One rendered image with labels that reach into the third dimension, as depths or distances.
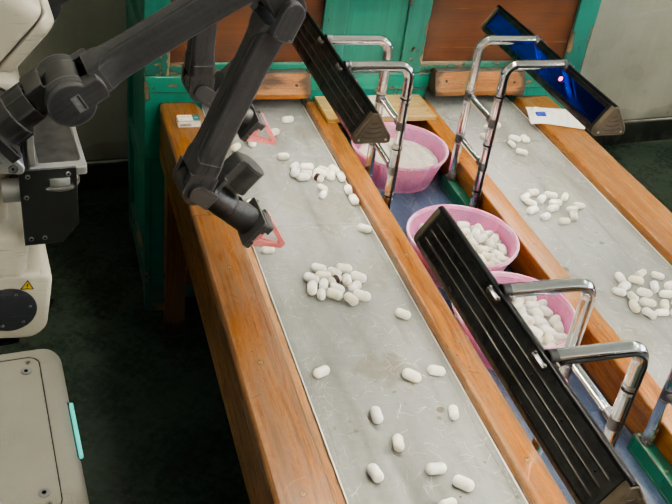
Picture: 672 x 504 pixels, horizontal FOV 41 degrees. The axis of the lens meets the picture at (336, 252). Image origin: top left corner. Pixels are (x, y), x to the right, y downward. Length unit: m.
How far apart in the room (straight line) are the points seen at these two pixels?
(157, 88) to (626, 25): 2.42
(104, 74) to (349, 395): 0.71
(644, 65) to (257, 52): 3.14
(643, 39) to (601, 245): 2.26
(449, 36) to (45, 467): 1.62
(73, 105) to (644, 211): 1.50
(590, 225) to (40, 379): 1.43
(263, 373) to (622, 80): 3.12
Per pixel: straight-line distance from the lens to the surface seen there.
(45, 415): 2.29
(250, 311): 1.80
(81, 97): 1.49
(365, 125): 1.83
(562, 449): 1.21
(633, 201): 2.48
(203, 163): 1.65
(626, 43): 4.39
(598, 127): 2.09
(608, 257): 2.25
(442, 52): 2.77
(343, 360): 1.75
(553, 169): 2.58
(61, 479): 2.15
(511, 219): 2.24
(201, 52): 2.03
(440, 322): 1.85
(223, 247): 1.98
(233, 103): 1.61
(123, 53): 1.50
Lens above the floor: 1.89
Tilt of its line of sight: 34 degrees down
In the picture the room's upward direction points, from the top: 8 degrees clockwise
